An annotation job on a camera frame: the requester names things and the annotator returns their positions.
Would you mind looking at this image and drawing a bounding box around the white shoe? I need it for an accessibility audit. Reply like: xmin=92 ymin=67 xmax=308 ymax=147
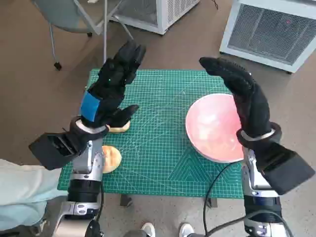
xmin=179 ymin=222 xmax=195 ymax=237
xmin=141 ymin=222 xmax=156 ymax=237

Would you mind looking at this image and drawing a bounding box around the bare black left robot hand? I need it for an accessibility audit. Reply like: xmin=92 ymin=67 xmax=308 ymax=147
xmin=80 ymin=39 xmax=147 ymax=129

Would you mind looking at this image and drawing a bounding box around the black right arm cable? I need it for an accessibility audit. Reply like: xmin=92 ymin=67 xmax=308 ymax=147
xmin=202 ymin=160 xmax=291 ymax=237

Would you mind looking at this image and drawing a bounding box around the grey metal pole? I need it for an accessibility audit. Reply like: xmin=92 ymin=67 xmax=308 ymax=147
xmin=102 ymin=0 xmax=109 ymax=62

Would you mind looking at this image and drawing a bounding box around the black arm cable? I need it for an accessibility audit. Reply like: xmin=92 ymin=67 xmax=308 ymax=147
xmin=202 ymin=160 xmax=291 ymax=237
xmin=92 ymin=181 xmax=106 ymax=225

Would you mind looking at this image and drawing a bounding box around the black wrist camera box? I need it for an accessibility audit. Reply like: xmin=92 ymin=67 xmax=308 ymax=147
xmin=261 ymin=143 xmax=316 ymax=196
xmin=28 ymin=132 xmax=87 ymax=171

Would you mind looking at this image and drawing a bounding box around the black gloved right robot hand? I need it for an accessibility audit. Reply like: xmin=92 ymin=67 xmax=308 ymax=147
xmin=198 ymin=56 xmax=272 ymax=136

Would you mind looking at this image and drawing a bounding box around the round toy bread bun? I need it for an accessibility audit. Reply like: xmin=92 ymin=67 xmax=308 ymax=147
xmin=101 ymin=145 xmax=122 ymax=174

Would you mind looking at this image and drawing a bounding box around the black electronics module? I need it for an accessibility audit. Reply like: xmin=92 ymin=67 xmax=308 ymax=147
xmin=85 ymin=219 xmax=104 ymax=237

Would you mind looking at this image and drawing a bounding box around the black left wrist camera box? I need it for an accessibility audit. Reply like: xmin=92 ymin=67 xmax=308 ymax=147
xmin=28 ymin=132 xmax=87 ymax=171

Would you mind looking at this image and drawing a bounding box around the long orange-topped toy bread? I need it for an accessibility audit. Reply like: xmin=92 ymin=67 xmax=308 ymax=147
xmin=108 ymin=120 xmax=131 ymax=134

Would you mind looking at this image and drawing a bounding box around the white mesh cabinet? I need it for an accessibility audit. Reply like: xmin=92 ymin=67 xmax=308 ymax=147
xmin=219 ymin=0 xmax=316 ymax=74
xmin=108 ymin=0 xmax=200 ymax=35

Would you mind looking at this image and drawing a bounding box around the green cutting mat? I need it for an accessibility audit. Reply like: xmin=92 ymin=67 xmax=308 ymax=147
xmin=57 ymin=69 xmax=245 ymax=199

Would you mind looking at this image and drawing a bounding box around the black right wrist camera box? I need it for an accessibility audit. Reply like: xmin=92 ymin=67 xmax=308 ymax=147
xmin=261 ymin=143 xmax=316 ymax=196

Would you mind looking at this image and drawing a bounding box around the grey office chair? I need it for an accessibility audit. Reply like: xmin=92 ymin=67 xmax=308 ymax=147
xmin=31 ymin=0 xmax=135 ymax=71

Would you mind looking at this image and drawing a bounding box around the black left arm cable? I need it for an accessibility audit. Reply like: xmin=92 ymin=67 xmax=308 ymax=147
xmin=92 ymin=181 xmax=106 ymax=225

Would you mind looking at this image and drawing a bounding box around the pink bowl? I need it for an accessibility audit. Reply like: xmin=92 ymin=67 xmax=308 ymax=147
xmin=185 ymin=93 xmax=245 ymax=163

